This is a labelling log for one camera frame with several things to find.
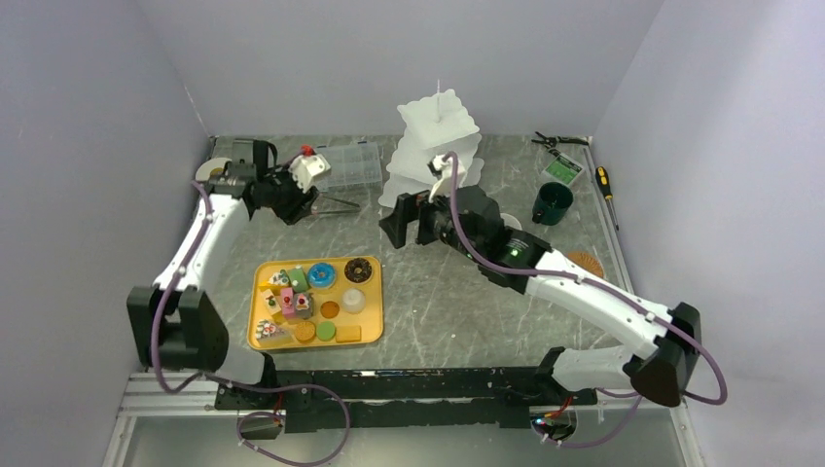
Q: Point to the white round cupcake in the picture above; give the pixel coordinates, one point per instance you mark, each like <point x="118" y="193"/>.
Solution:
<point x="353" y="300"/>

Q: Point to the pink handled tongs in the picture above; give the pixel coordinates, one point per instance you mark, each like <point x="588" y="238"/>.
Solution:
<point x="326" y="205"/>

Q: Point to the green roll cake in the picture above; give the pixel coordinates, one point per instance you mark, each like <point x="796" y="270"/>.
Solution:
<point x="298" y="280"/>

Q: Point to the clear plastic compartment box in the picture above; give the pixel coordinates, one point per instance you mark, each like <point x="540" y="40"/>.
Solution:
<point x="351" y="166"/>

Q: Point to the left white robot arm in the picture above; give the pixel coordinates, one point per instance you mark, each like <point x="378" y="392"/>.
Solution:
<point x="174" y="323"/>

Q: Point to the blue frosted donut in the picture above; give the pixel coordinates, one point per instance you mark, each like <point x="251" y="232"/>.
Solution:
<point x="321" y="275"/>

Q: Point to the tan waffle round cookie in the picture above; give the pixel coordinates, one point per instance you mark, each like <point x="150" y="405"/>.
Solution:
<point x="304" y="332"/>

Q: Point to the white blue mug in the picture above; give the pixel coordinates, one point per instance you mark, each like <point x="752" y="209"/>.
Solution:
<point x="511" y="221"/>

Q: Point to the green round macaron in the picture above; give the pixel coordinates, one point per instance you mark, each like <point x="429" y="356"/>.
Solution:
<point x="326" y="331"/>

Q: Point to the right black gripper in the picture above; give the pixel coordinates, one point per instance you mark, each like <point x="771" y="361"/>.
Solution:
<point x="408" y="207"/>

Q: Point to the orange round cookie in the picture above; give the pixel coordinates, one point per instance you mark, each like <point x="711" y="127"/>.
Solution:
<point x="330" y="310"/>

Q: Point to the yellow square biscuit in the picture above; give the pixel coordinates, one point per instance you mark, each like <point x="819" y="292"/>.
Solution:
<point x="348" y="334"/>

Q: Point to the yellow cake piece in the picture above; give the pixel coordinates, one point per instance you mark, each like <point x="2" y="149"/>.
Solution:
<point x="271" y="302"/>

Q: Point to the white three-tier dessert stand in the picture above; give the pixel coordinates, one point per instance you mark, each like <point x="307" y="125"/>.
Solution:
<point x="434" y="125"/>

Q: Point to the pink cake with cherry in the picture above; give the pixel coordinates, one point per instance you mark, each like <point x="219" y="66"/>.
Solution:
<point x="286" y="298"/>

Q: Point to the white triangle cake slice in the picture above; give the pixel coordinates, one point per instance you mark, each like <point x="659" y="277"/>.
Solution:
<point x="269" y="333"/>

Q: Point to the green white packet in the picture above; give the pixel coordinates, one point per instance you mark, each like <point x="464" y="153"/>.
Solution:
<point x="563" y="170"/>

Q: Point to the cream triangle cake slice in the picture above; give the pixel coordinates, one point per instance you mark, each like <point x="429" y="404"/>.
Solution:
<point x="279" y="280"/>

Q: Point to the chocolate sprinkled donut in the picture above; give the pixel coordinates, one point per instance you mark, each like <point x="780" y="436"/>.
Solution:
<point x="358" y="270"/>

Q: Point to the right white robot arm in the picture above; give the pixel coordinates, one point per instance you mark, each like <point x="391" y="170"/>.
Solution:
<point x="657" y="349"/>

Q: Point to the white tape roll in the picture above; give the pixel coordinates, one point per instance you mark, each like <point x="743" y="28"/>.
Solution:
<point x="209" y="169"/>

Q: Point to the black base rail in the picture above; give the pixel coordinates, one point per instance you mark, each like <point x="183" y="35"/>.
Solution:
<point x="316" y="400"/>

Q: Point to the yellow black screwdriver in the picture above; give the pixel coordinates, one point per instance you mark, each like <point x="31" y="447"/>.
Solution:
<point x="602" y="181"/>

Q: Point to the yellow serving tray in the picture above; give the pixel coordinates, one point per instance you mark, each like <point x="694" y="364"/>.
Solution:
<point x="370" y="319"/>

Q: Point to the dark green mug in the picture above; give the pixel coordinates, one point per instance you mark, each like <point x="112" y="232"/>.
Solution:
<point x="551" y="204"/>

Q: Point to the black pliers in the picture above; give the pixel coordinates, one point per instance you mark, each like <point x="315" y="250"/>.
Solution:
<point x="551" y="142"/>

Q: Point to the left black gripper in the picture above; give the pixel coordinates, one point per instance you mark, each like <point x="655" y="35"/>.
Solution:
<point x="301" y="202"/>

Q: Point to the grey cake with strawberry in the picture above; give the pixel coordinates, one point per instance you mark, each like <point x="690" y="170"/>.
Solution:
<point x="303" y="305"/>

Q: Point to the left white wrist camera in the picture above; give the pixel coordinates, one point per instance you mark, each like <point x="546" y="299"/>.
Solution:
<point x="307" y="170"/>

